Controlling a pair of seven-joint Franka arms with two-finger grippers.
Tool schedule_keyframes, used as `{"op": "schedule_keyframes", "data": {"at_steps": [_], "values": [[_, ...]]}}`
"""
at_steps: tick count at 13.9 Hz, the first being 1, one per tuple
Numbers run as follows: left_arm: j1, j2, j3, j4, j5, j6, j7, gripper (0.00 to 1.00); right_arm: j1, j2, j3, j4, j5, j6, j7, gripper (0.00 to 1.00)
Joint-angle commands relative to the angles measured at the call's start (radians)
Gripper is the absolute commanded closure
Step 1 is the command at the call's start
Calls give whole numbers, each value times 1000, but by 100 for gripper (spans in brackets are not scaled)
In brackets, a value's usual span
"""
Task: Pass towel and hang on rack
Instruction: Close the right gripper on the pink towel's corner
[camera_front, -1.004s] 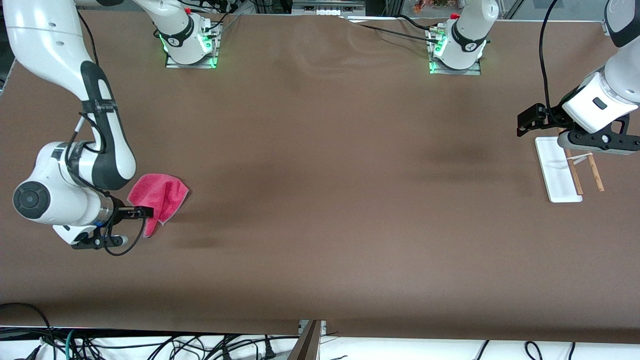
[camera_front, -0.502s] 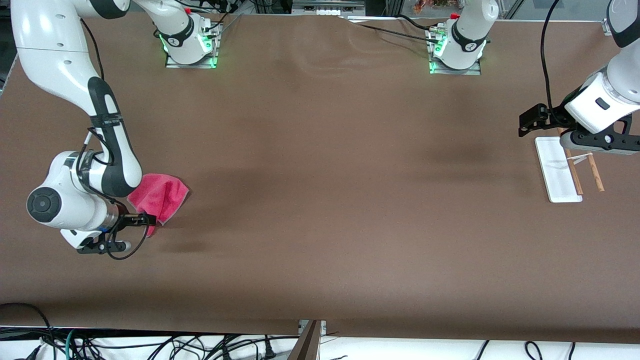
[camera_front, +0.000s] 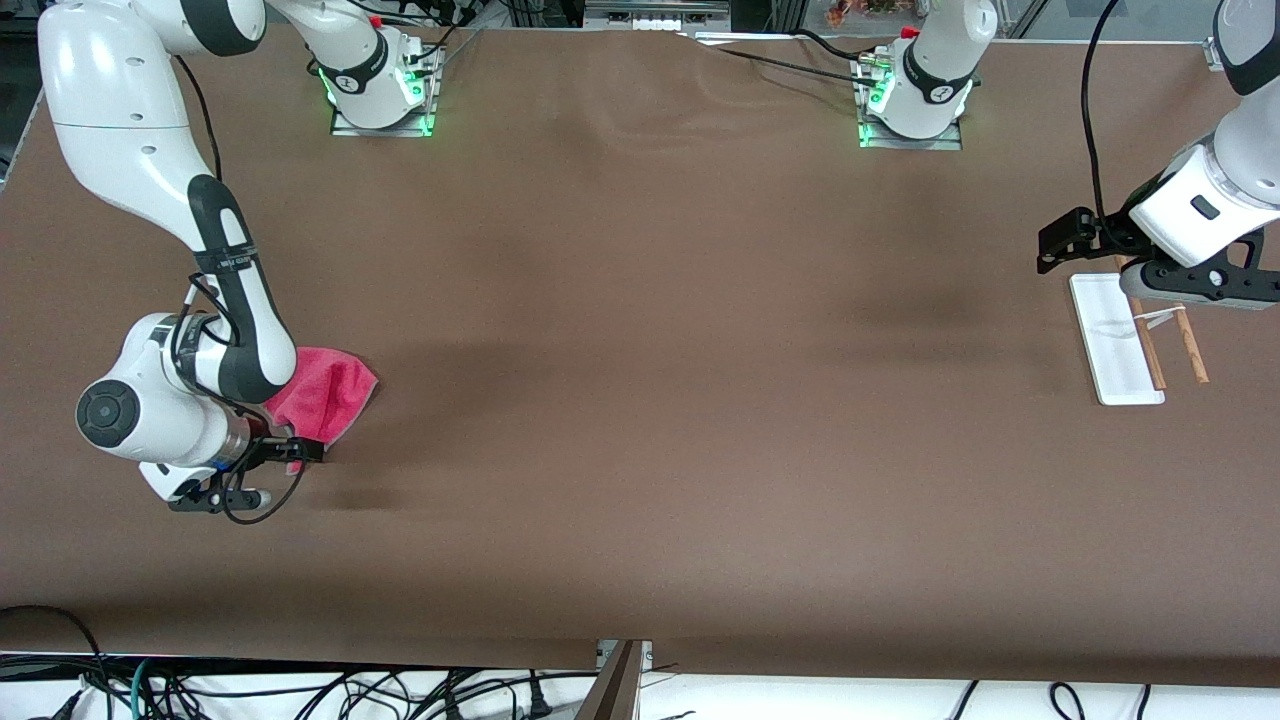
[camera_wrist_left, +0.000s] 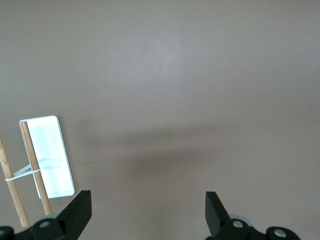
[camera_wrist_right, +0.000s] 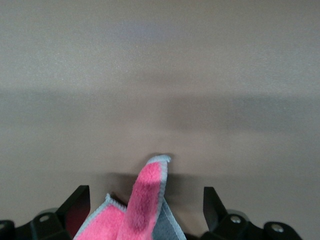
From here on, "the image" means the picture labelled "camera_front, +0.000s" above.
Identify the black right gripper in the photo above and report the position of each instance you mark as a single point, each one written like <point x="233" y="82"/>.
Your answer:
<point x="267" y="451"/>

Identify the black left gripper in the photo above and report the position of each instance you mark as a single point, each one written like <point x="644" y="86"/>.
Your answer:
<point x="1108" y="236"/>

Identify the pink microfibre towel grey trim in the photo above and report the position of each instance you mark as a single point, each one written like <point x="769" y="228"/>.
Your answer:
<point x="330" y="395"/>

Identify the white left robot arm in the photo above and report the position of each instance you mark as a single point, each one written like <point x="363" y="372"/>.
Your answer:
<point x="935" y="70"/>

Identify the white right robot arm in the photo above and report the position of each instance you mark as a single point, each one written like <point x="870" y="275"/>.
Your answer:
<point x="140" y="130"/>

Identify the white towel rack wooden bars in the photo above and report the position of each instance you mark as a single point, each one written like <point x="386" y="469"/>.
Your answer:
<point x="1115" y="350"/>

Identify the orange cluttered object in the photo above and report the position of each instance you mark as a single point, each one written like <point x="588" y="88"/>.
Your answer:
<point x="865" y="10"/>

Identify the white power strip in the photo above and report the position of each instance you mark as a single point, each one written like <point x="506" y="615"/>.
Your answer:
<point x="655" y="15"/>

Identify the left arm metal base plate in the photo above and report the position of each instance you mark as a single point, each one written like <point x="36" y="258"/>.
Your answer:
<point x="910" y="143"/>

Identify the aluminium corner bracket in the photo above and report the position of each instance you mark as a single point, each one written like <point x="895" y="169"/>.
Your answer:
<point x="1212" y="55"/>

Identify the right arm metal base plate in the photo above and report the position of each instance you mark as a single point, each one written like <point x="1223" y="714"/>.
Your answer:
<point x="385" y="127"/>

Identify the metal table edge bracket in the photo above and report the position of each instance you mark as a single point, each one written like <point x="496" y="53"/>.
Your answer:
<point x="615" y="690"/>

